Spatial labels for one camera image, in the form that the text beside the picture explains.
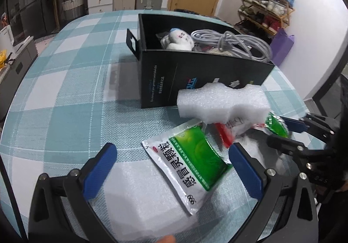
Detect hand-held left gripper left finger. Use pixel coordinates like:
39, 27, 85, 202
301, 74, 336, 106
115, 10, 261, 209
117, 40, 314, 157
27, 142, 118, 243

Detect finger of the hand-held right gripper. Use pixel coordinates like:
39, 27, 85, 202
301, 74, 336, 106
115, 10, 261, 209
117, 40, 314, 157
266, 134, 331, 163
281, 113, 340, 137

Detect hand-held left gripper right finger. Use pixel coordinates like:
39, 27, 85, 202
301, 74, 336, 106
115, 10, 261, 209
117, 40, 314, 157
228, 142, 318, 243

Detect small green packet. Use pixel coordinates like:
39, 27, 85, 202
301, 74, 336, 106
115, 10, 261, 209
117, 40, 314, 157
264, 112, 289, 139

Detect red snack packet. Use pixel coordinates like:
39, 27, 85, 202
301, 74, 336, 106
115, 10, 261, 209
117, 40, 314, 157
213, 116, 261, 148

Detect white foam sheet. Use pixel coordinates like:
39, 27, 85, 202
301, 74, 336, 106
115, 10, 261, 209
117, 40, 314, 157
102, 134, 280, 243

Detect large green medicine packet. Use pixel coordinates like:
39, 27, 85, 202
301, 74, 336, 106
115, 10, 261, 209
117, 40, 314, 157
141, 121, 234, 216

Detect white foam block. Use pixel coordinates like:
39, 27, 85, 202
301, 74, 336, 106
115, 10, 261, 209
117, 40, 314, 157
177, 82, 269, 128

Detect white charging cable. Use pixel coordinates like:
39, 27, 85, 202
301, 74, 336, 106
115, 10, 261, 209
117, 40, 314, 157
190, 29, 273, 62

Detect black cardboard box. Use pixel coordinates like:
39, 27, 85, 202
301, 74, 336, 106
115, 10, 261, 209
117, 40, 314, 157
126, 13, 275, 109

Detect purple bag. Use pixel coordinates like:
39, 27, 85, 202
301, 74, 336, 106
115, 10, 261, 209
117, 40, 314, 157
269, 28, 295, 67

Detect teal checked tablecloth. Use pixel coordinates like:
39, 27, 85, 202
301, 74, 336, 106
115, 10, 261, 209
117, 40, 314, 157
0, 9, 313, 243

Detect wooden shoe rack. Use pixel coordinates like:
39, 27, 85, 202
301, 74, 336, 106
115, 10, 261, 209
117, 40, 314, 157
234, 0, 295, 39

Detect rows of shoes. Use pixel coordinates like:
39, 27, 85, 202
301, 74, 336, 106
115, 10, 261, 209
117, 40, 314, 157
241, 0, 295, 34

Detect grey side cabinet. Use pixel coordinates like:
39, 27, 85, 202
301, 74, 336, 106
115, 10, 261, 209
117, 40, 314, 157
0, 36, 38, 83

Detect wicker basket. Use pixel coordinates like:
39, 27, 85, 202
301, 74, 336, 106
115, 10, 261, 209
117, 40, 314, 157
61, 0, 84, 22

